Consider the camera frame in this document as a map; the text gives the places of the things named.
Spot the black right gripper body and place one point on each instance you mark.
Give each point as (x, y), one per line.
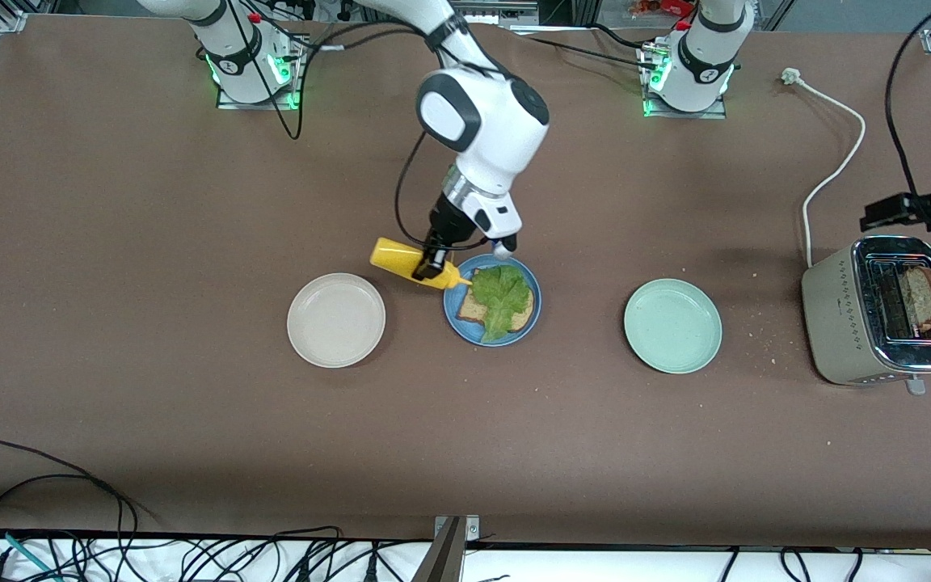
(447, 222)

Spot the yellow squeeze bottle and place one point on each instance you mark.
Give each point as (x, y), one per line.
(393, 257)

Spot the brown bread slice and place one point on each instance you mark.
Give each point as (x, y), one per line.
(469, 309)
(926, 297)

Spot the green lettuce leaf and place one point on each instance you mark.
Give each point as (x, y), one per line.
(502, 299)

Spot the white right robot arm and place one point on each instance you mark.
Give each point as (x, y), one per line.
(482, 121)

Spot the blue plate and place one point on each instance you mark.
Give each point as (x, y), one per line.
(453, 279)

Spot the beige plate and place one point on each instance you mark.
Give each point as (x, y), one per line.
(336, 320)

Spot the mint green plate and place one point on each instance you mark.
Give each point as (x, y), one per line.
(673, 326)

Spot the beige chrome toaster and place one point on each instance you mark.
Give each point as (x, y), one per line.
(837, 323)

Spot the grey metal bracket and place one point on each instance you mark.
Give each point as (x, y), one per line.
(473, 12)

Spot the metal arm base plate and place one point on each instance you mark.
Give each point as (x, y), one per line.
(651, 109)
(300, 73)

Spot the aluminium camera post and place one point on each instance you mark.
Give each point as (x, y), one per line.
(445, 558)

